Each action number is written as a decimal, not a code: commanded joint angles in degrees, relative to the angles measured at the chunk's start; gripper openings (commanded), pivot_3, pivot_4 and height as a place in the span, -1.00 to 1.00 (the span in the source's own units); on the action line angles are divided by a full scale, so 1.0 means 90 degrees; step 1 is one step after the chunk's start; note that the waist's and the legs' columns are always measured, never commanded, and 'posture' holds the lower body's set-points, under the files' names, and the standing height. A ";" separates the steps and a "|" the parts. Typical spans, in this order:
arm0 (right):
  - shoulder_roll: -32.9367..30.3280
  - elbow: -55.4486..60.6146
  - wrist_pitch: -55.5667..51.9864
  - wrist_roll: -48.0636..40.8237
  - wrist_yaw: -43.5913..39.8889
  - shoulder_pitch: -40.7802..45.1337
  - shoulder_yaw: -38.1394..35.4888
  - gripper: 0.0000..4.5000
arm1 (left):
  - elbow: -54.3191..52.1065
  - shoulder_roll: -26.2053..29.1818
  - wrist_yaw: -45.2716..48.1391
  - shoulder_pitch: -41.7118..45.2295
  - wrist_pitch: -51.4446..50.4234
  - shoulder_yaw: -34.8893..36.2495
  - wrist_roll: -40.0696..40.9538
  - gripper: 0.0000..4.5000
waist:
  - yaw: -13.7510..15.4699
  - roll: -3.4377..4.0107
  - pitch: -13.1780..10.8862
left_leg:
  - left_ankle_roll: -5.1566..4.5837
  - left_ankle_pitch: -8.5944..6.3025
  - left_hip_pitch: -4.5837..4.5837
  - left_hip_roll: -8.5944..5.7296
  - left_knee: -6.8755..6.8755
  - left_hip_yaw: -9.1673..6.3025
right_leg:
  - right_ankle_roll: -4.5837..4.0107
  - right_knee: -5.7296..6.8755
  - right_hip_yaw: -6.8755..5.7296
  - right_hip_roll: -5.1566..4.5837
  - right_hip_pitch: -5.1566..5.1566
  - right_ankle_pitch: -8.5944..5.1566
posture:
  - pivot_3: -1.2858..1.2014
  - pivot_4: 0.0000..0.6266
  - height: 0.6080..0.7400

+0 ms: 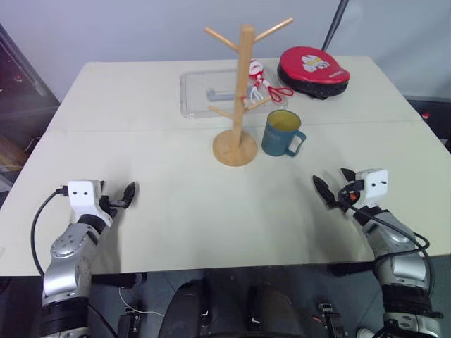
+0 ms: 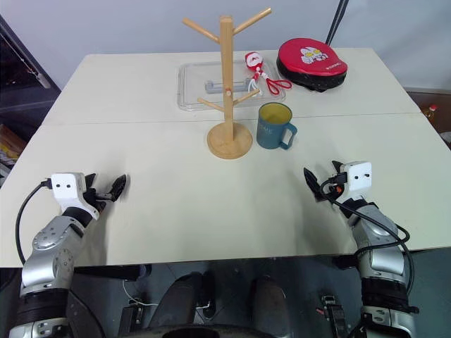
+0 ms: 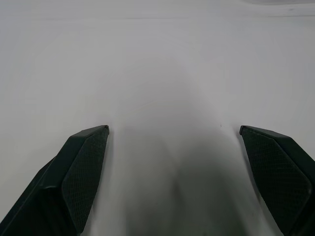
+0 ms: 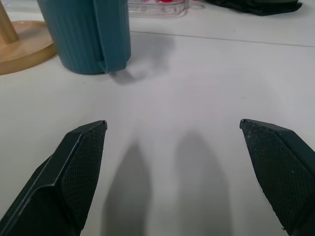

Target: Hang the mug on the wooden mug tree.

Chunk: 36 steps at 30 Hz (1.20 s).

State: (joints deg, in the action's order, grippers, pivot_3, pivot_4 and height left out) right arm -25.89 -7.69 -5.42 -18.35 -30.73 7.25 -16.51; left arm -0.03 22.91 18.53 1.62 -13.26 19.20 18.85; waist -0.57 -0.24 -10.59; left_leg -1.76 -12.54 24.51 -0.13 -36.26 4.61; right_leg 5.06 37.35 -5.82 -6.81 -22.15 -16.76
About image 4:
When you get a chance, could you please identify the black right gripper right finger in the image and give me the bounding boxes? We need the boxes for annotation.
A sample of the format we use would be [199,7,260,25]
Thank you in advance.
[239,118,315,236]

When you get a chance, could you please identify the wooden stand with round base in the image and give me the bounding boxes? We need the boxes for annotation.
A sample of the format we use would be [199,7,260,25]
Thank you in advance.
[0,0,58,75]

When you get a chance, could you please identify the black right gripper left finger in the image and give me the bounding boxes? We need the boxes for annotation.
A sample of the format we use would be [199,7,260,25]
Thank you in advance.
[0,119,108,236]

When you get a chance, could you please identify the clear plastic container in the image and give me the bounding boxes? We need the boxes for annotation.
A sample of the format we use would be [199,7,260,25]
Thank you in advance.
[127,0,189,18]

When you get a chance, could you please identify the black cloth item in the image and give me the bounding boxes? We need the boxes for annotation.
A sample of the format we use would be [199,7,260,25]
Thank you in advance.
[205,0,304,17]

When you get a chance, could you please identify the blue ribbed mug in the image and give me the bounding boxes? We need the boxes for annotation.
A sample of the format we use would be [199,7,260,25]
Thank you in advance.
[36,0,131,74]

